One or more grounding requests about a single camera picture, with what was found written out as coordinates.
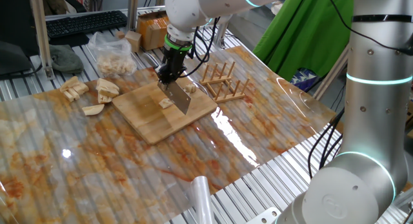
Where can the wooden peg rack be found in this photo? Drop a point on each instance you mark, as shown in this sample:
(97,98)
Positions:
(226,96)

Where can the blue white patterned item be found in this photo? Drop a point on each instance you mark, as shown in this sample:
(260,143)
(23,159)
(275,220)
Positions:
(303,79)

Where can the taped cardboard box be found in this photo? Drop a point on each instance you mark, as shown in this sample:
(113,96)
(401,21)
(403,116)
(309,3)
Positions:
(150,32)

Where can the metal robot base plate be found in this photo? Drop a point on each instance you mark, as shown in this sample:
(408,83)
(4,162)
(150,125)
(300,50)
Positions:
(264,217)

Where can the marble pattern plastic sheet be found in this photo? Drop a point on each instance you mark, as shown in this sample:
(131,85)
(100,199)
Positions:
(258,127)

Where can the wooden block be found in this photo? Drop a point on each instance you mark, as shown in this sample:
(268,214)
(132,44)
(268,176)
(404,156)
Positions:
(133,41)

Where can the bamboo cutting board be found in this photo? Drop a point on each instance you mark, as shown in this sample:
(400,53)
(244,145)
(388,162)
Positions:
(145,117)

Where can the steel cleaver knife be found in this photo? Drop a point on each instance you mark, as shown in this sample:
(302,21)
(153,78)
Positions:
(177,98)

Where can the flat lotus root slice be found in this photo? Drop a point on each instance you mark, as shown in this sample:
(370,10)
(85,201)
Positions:
(93,109)

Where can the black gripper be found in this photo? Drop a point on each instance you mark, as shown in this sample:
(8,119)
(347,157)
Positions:
(174,62)

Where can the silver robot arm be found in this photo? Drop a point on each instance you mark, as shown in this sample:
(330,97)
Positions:
(377,120)

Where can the aluminium frame post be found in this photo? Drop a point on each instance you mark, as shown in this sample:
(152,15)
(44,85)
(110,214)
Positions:
(222,35)
(40,30)
(132,11)
(332,72)

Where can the plastic bag of lotus pieces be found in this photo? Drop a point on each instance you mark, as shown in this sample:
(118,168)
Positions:
(113,59)

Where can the metal bowl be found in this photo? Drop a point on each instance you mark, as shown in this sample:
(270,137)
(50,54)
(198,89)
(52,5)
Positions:
(203,86)

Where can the cut lotus root piece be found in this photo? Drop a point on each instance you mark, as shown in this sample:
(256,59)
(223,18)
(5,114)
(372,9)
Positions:
(71,95)
(108,84)
(108,93)
(104,99)
(69,83)
(81,88)

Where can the thin cut lotus slices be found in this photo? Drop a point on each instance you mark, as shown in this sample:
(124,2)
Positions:
(190,87)

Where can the grey green cloth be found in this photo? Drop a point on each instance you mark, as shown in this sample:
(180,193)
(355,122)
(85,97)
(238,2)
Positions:
(66,59)

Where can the clear plastic wrap roll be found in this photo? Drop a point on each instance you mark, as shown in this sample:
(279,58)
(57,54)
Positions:
(203,201)

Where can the black keyboard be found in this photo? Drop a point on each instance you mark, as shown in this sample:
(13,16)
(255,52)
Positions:
(87,24)

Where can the small wooden cube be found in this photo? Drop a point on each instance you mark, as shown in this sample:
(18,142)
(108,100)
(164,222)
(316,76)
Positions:
(120,34)

